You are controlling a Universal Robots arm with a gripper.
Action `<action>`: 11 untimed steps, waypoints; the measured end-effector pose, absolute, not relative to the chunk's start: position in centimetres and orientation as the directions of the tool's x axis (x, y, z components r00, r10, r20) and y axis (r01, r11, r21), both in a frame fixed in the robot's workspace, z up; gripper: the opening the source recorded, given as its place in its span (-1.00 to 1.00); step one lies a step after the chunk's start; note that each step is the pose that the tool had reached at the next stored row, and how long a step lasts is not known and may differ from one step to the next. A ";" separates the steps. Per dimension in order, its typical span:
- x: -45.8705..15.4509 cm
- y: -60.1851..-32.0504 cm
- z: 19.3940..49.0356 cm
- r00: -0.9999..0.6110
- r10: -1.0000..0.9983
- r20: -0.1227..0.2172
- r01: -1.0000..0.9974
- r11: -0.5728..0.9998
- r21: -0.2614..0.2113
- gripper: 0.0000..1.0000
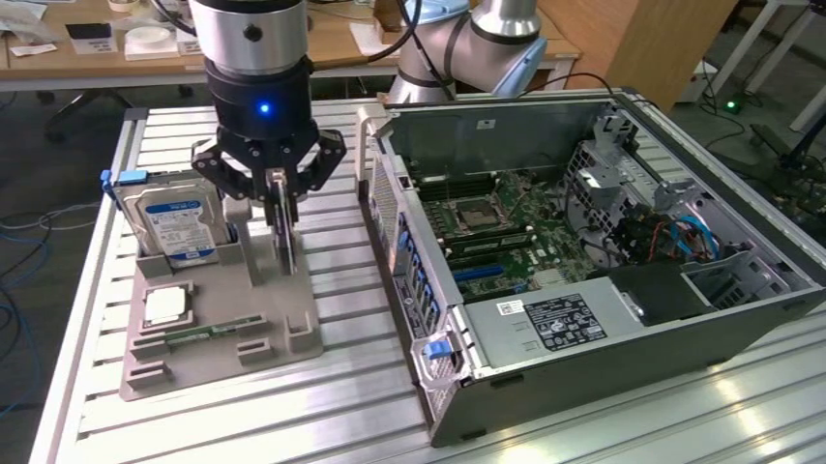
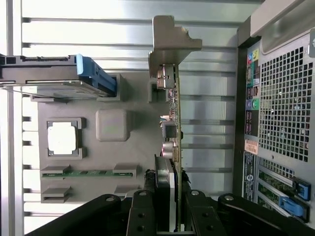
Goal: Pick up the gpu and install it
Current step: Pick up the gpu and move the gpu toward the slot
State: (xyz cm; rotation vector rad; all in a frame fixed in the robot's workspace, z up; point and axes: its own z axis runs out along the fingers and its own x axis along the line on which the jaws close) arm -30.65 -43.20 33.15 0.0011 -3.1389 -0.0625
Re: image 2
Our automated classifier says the grey plastic parts rack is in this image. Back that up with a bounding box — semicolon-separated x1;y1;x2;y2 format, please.
31;72;173;205

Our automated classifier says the blue slot retention clip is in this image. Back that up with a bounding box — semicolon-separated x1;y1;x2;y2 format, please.
292;176;311;202
279;196;310;218

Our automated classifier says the green RAM stick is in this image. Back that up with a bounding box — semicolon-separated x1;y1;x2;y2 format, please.
41;171;134;178

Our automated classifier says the hard disk with blue carrier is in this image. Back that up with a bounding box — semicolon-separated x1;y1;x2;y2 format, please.
0;53;118;98

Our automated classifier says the grey metal PC case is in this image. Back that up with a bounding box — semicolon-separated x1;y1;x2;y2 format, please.
232;0;315;224

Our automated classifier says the silver CPU chip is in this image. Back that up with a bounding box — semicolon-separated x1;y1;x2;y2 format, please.
47;121;80;156

